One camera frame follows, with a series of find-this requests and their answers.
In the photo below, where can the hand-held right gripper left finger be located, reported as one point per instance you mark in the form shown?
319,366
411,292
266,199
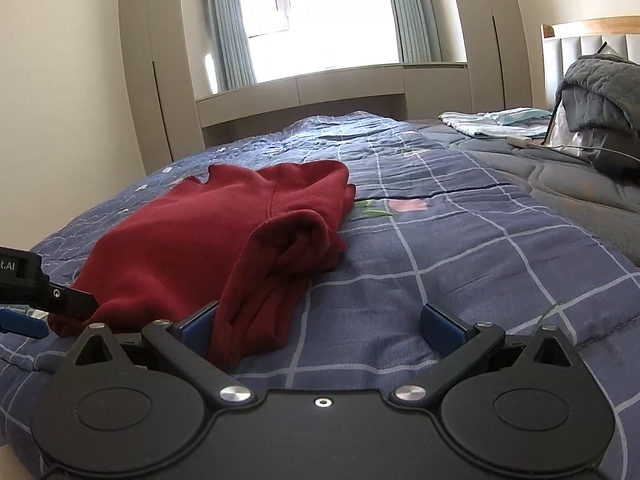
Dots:
197,331

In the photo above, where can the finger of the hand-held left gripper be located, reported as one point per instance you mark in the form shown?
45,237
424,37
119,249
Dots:
22,324

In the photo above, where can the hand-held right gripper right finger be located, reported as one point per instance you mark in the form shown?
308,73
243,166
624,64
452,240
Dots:
441,329

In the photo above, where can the dark red garment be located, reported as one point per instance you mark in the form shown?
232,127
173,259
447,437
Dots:
200,240

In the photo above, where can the blue checked floral quilt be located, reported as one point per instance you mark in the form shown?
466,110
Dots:
450,260

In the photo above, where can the dark grey mattress pad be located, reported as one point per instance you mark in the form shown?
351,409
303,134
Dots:
550,185

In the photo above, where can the white charger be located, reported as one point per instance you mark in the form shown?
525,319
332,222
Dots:
519,140

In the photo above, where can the light blue floral cloth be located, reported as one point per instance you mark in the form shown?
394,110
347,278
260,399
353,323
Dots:
480,122

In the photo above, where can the silver shiny cloth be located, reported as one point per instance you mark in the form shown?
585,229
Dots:
570,135

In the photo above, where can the beige wardrobe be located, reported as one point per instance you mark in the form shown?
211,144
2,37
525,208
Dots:
170,85
495,60

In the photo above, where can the beige window bench cabinet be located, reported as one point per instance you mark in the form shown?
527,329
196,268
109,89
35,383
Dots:
300,92

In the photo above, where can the grey quilted blanket pile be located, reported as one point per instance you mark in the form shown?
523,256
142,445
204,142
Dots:
600,90

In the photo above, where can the grey-blue curtain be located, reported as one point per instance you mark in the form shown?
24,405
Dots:
415,20
230,35

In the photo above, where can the wooden padded headboard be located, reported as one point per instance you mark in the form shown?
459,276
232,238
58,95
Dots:
575,40

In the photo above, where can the window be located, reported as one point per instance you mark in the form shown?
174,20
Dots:
325,25

